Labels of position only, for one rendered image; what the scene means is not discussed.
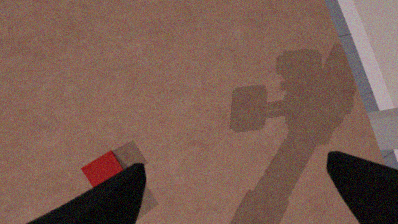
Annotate red block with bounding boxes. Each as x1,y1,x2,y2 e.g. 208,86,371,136
81,151,124,188

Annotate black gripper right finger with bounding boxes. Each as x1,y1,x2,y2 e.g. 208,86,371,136
327,151,398,224

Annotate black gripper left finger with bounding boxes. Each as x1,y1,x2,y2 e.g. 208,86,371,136
28,163,146,224

